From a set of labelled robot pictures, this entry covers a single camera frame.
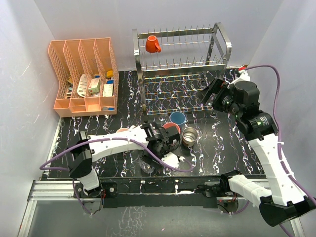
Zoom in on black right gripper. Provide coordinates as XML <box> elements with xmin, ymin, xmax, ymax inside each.
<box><xmin>196</xmin><ymin>78</ymin><xmax>242</xmax><ymax>119</ymax></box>

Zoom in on clear glass cup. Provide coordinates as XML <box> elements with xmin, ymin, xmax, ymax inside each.
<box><xmin>139</xmin><ymin>156</ymin><xmax>155</xmax><ymax>174</ymax></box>

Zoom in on dusty pink tumbler cup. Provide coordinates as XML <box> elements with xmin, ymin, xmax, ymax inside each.
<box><xmin>162</xmin><ymin>122</ymin><xmax>181</xmax><ymax>134</ymax></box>

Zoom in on light pink mug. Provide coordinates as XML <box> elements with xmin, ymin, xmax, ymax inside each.
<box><xmin>116</xmin><ymin>125</ymin><xmax>136</xmax><ymax>133</ymax></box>

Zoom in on light blue plastic cup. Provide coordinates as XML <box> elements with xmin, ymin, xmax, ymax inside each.
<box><xmin>169</xmin><ymin>111</ymin><xmax>186</xmax><ymax>129</ymax></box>

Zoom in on cream steel tumbler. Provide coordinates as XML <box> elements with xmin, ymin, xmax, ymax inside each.
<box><xmin>182</xmin><ymin>127</ymin><xmax>198</xmax><ymax>147</ymax></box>

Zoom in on orange mug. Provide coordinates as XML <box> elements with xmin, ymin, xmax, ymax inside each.
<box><xmin>145</xmin><ymin>35</ymin><xmax>161</xmax><ymax>53</ymax></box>

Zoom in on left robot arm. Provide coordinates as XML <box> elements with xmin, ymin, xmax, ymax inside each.
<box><xmin>66</xmin><ymin>122</ymin><xmax>181</xmax><ymax>197</ymax></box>

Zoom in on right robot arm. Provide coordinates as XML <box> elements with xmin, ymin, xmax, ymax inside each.
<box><xmin>197</xmin><ymin>79</ymin><xmax>316</xmax><ymax>227</ymax></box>

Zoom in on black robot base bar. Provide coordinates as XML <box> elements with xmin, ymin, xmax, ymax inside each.
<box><xmin>73</xmin><ymin>176</ymin><xmax>243</xmax><ymax>211</ymax></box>

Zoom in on metal dish rack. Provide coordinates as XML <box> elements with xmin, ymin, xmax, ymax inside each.
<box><xmin>132</xmin><ymin>22</ymin><xmax>232</xmax><ymax>116</ymax></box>

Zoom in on grey and blue bottle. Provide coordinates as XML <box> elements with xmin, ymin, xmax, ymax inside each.
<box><xmin>102</xmin><ymin>106</ymin><xmax>115</xmax><ymax>111</ymax></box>

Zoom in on white pink medicine box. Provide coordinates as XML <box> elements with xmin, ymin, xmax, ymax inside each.
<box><xmin>103</xmin><ymin>84</ymin><xmax>114</xmax><ymax>97</ymax></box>

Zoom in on green white medicine box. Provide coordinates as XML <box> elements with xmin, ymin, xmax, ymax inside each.
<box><xmin>88</xmin><ymin>78</ymin><xmax>101</xmax><ymax>94</ymax></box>

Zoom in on yellow small box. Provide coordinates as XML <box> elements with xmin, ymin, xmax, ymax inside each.
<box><xmin>106</xmin><ymin>70</ymin><xmax>114</xmax><ymax>78</ymax></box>

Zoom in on peach plastic desk organizer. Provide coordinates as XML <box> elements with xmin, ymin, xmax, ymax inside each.
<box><xmin>48</xmin><ymin>38</ymin><xmax>119</xmax><ymax>118</ymax></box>

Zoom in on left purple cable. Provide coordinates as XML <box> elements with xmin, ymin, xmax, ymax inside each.
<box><xmin>39</xmin><ymin>137</ymin><xmax>194</xmax><ymax>215</ymax></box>

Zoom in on purple cable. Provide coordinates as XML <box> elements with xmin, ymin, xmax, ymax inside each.
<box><xmin>232</xmin><ymin>64</ymin><xmax>316</xmax><ymax>237</ymax></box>
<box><xmin>39</xmin><ymin>137</ymin><xmax>194</xmax><ymax>215</ymax></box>

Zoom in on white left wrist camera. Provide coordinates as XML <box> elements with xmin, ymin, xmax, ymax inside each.
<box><xmin>161</xmin><ymin>152</ymin><xmax>184</xmax><ymax>171</ymax></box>

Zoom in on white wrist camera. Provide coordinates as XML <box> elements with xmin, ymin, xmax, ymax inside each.
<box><xmin>161</xmin><ymin>152</ymin><xmax>184</xmax><ymax>171</ymax></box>
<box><xmin>228</xmin><ymin>67</ymin><xmax>250</xmax><ymax>88</ymax></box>

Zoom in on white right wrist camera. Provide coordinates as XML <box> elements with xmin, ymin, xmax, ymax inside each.
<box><xmin>228</xmin><ymin>67</ymin><xmax>250</xmax><ymax>88</ymax></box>

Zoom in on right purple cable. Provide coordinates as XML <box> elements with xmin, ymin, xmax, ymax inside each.
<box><xmin>232</xmin><ymin>64</ymin><xmax>316</xmax><ymax>237</ymax></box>

